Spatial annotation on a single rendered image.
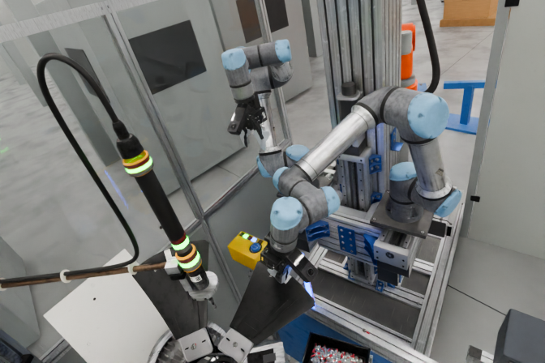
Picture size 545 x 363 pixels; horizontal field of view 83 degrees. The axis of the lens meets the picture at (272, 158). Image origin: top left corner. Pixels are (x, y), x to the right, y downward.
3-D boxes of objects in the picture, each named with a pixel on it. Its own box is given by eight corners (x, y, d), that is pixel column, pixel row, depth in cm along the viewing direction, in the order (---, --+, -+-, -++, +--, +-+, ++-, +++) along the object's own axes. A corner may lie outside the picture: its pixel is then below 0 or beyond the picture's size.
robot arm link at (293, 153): (315, 176, 150) (311, 152, 143) (287, 180, 152) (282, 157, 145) (312, 162, 160) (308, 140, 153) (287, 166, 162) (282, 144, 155)
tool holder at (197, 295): (178, 304, 69) (160, 276, 64) (186, 276, 75) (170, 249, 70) (216, 300, 68) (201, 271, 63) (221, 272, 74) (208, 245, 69)
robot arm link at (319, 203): (316, 174, 88) (284, 188, 84) (343, 192, 79) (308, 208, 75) (317, 196, 92) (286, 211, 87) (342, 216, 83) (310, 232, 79)
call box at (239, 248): (233, 262, 138) (226, 245, 132) (246, 245, 144) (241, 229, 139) (260, 275, 129) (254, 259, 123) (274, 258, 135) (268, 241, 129)
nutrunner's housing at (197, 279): (198, 301, 71) (98, 129, 47) (201, 287, 75) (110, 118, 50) (214, 300, 71) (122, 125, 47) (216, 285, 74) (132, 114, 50)
